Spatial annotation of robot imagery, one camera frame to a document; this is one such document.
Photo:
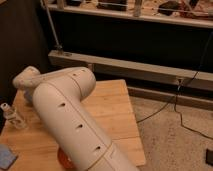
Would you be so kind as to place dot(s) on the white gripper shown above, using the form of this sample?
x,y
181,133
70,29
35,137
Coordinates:
x,y
28,95

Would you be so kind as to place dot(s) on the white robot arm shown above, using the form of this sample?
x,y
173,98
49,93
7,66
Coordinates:
x,y
57,98

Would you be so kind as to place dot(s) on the clear plastic bottle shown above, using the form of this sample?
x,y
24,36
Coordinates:
x,y
12,115

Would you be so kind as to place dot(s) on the metal pole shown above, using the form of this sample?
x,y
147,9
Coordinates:
x,y
58,46

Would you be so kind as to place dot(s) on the blue cloth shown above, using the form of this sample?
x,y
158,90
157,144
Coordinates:
x,y
7,157

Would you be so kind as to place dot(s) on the red bowl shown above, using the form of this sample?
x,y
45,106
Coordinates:
x,y
64,160

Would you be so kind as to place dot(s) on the wooden shelf with clutter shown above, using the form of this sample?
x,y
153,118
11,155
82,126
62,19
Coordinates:
x,y
195,13

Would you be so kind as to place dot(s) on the black box on floor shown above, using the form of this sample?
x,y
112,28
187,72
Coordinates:
x,y
209,157

